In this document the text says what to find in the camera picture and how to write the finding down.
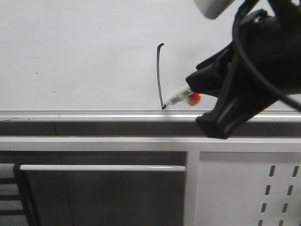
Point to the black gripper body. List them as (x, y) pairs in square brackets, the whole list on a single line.
[(269, 47)]

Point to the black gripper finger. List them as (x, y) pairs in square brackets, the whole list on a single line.
[(238, 101), (210, 73)]

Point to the red round magnet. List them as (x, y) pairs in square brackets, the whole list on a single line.
[(194, 99)]

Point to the white whiteboard marker pen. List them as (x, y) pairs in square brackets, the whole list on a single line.
[(181, 94)]

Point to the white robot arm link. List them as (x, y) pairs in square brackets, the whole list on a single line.
[(211, 9)]

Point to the white whiteboard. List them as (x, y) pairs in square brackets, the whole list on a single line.
[(106, 57)]

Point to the white perforated metal panel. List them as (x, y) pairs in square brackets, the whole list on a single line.
[(249, 189)]

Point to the white horizontal bar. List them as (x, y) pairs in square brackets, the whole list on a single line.
[(156, 168)]

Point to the white metal rack frame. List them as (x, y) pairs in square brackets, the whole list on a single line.
[(192, 146)]

